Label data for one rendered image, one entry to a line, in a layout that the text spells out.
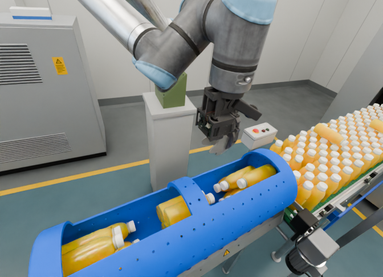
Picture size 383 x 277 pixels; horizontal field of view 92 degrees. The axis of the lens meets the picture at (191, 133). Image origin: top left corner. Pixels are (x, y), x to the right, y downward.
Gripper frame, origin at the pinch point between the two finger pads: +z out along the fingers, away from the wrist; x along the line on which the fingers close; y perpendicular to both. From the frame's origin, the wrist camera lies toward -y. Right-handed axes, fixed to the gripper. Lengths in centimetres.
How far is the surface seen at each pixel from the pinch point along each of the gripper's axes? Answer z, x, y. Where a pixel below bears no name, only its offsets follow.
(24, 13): -9, -176, 57
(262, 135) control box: 31, -24, -57
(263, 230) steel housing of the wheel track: 54, 13, -30
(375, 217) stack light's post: 42, 36, -77
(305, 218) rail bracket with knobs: 41, 20, -43
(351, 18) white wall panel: -15, -200, -477
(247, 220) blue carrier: 25.6, 13.0, -8.6
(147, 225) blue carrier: 42.1, -8.2, 20.8
